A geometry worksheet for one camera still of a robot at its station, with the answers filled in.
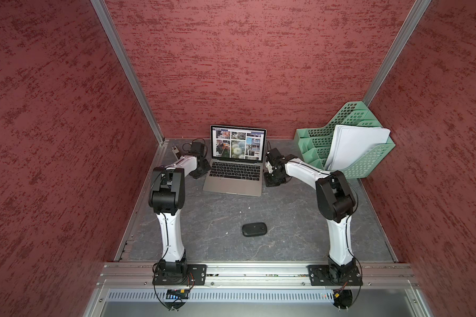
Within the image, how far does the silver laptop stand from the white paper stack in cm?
35

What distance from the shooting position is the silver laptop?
1.02 metres

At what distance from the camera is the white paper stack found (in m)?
0.89
